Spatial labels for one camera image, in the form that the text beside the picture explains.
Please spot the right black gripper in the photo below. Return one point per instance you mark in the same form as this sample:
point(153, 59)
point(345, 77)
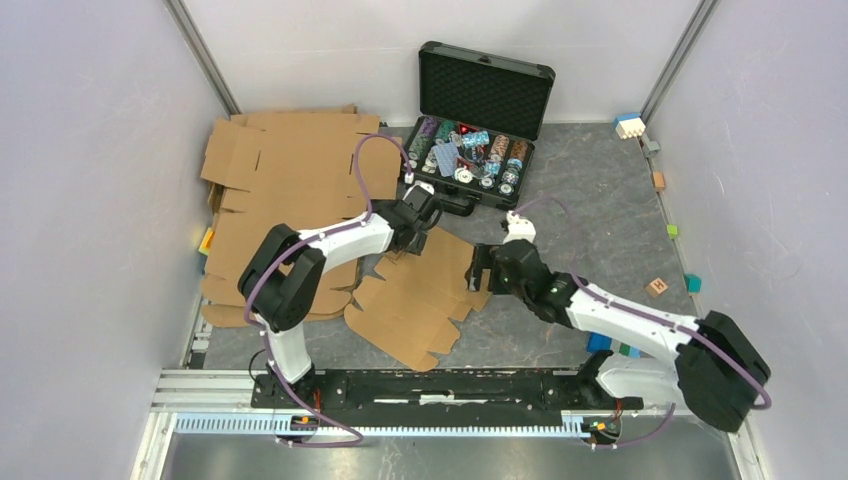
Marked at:
point(483, 259)

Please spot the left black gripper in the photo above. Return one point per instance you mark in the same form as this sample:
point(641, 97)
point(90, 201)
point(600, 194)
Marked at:
point(417, 247)

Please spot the brown cardboard box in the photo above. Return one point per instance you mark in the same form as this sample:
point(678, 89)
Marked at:
point(410, 307)

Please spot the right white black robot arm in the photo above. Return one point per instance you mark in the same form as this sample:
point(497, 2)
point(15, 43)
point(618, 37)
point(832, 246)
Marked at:
point(708, 364)

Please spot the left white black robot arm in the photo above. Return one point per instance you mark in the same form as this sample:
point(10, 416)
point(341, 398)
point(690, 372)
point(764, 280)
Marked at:
point(281, 279)

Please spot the stack of cardboard blanks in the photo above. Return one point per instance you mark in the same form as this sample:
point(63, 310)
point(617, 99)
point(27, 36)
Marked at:
point(307, 169)

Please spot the black poker chip case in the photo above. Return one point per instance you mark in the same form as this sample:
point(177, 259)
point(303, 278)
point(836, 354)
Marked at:
point(480, 115)

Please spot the blue block near base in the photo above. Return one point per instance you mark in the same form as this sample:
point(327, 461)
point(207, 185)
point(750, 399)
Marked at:
point(598, 342)

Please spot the wooden letter H block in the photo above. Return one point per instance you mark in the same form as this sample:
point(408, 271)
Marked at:
point(656, 287)

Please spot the orange small block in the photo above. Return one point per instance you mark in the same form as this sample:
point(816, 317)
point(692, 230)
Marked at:
point(658, 180)

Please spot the blue white toy block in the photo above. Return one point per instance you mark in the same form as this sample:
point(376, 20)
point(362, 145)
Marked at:
point(629, 125)

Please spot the grey small block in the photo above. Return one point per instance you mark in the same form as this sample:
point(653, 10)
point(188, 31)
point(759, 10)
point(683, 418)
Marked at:
point(650, 148)

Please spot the yellow orange block at left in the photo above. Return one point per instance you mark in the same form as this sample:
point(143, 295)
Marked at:
point(205, 243)

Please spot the teal small block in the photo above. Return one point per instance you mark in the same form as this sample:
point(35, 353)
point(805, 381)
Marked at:
point(693, 283)

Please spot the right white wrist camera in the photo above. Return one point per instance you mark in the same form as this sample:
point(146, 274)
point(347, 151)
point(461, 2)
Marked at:
point(517, 228)

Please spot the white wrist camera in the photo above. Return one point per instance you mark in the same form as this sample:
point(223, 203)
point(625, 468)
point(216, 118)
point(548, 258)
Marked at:
point(412, 185)
point(517, 228)

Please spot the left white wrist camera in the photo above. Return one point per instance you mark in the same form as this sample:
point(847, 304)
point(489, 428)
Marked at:
point(412, 185)

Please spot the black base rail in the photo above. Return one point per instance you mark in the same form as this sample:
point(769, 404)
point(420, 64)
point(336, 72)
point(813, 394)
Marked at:
point(523, 397)

